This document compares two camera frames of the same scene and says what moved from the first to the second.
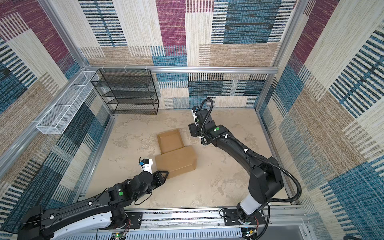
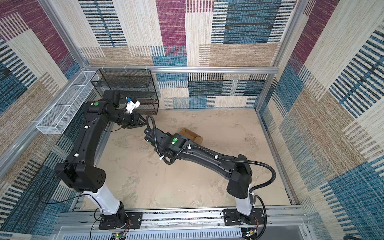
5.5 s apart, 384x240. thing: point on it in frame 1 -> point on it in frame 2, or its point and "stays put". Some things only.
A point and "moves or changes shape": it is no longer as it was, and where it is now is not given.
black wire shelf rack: [127, 91] stays put
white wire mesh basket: [56, 120] stays put
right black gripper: [192, 128] -> [158, 149]
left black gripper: [159, 179] -> [136, 120]
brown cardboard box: [175, 158] moves or changes shape
